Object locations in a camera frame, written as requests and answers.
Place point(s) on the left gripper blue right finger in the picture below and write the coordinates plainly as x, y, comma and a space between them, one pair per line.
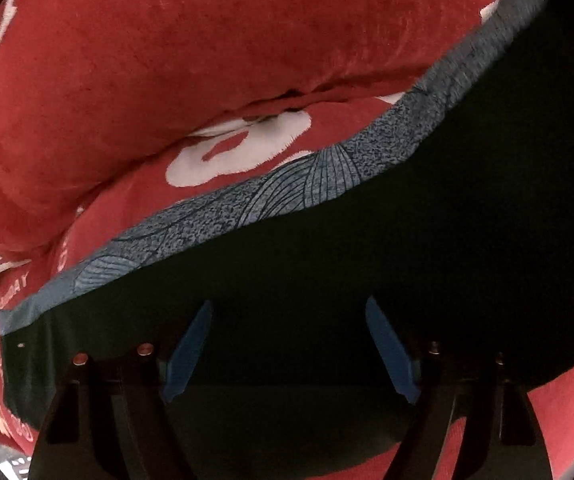
398, 364

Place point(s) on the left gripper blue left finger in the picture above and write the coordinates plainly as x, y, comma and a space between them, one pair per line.
185, 357

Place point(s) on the black pants with grey waistband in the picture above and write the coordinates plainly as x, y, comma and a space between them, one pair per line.
454, 210

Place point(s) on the red bedspread with white characters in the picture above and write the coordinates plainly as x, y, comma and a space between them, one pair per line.
203, 162

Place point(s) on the red folded quilt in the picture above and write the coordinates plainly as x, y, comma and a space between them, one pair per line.
89, 88

